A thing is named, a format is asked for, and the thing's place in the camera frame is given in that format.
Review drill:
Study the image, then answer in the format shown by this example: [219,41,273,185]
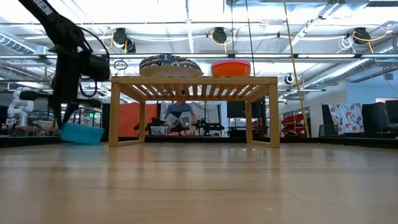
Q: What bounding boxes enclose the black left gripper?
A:
[19,46,103,129]

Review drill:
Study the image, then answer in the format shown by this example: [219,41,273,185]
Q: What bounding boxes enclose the teal plastic bowl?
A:
[59,123,105,146]

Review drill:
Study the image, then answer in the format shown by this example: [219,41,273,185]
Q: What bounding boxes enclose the blue patterned paper bowl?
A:
[139,64,203,78]
[139,58,202,70]
[149,55,193,63]

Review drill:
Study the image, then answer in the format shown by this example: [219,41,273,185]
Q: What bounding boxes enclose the yellow plastic bowl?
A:
[211,67,251,78]

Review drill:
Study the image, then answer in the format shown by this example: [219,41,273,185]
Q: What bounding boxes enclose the wooden slatted shelf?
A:
[108,76,280,149]

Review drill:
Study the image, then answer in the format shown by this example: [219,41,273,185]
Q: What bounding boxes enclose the orange partition panel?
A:
[118,102,158,138]

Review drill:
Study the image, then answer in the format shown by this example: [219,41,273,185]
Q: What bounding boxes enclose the grey patterned cloth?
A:
[159,101,170,124]

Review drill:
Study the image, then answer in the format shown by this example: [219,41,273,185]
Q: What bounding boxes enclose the person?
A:
[164,100,198,136]

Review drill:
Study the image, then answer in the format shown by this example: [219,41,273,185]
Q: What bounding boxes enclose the black screen panel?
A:
[226,100,267,119]

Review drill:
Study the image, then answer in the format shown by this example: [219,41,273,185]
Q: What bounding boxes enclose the red storage bins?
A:
[280,113,307,135]

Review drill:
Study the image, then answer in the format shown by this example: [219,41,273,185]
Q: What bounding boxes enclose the floral cloth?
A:
[328,103,364,135]

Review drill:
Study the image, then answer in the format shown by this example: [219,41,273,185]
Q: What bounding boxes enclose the large black monitor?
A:
[362,100,398,133]

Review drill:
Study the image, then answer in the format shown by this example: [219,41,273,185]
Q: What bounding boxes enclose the black cable loop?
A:
[113,59,128,71]

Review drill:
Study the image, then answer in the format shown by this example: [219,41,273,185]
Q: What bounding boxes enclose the black ceiling cable reel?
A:
[353,27,370,45]
[112,27,129,47]
[212,26,228,44]

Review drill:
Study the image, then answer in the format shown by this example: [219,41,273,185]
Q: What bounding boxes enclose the black hanging cable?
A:
[244,0,256,77]

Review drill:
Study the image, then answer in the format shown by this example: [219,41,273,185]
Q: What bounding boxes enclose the black aluminium table frame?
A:
[0,136,398,149]

